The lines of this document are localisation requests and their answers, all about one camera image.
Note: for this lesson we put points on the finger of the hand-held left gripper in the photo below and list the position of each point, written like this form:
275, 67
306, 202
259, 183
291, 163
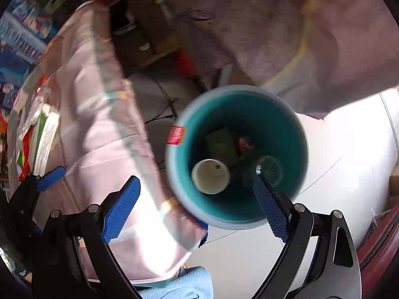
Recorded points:
51, 175

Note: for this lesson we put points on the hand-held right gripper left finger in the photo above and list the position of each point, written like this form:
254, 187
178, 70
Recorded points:
121, 211

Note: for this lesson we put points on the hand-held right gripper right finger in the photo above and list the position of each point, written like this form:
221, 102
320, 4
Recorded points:
271, 211

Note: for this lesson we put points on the red plastic bag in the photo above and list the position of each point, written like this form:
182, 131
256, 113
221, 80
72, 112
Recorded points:
27, 141

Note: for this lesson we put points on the clear plastic bottle blue label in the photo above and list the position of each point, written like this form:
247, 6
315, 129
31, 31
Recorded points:
269, 165

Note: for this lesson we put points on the pink paper cup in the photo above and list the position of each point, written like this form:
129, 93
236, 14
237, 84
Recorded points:
210, 177

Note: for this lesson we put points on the red soda can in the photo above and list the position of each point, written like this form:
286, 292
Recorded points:
244, 144

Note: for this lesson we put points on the green cardboard box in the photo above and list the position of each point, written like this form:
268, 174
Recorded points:
221, 144

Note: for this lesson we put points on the teal trash bin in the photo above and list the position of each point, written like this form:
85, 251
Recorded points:
249, 118

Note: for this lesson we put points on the pink checkered cloth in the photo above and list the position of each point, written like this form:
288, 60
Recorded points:
103, 130

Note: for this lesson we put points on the person's leg in jeans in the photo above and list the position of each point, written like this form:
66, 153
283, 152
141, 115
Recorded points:
187, 283

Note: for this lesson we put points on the blue toy box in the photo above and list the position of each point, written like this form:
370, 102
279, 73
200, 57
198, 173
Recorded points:
18, 46

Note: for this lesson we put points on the red plastic object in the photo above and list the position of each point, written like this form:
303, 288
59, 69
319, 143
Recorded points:
184, 64

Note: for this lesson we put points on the brown cardboard box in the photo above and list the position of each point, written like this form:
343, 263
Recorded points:
156, 34

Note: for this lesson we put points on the grey cloth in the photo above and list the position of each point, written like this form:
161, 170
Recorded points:
249, 21

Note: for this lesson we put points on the dark red door frame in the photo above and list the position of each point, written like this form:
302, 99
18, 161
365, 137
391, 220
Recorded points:
378, 236

